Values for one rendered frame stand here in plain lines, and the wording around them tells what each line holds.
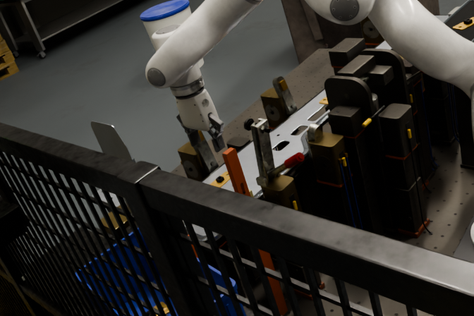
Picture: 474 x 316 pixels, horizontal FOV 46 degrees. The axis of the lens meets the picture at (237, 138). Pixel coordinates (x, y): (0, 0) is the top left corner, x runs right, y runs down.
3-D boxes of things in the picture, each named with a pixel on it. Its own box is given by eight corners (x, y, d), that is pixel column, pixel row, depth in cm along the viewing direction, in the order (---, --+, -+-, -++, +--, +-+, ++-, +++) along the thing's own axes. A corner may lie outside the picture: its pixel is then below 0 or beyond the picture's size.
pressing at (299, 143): (408, 17, 223) (407, 13, 222) (464, 16, 207) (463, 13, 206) (150, 223, 145) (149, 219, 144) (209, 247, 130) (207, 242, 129)
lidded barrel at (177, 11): (218, 58, 551) (199, -3, 523) (183, 80, 523) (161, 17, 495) (185, 56, 584) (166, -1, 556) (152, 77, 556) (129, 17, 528)
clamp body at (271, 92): (288, 172, 203) (264, 86, 188) (314, 178, 195) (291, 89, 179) (277, 182, 200) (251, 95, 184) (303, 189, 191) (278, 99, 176)
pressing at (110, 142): (144, 238, 138) (90, 118, 123) (173, 252, 130) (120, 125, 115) (142, 240, 138) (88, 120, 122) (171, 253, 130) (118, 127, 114)
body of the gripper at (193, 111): (211, 82, 137) (225, 121, 142) (185, 79, 144) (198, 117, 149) (190, 96, 133) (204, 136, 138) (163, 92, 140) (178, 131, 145)
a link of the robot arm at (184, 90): (209, 73, 137) (213, 84, 138) (186, 71, 143) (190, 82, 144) (185, 89, 132) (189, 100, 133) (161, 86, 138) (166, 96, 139)
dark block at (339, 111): (365, 230, 164) (338, 104, 145) (386, 236, 159) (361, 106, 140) (356, 240, 161) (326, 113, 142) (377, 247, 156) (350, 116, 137)
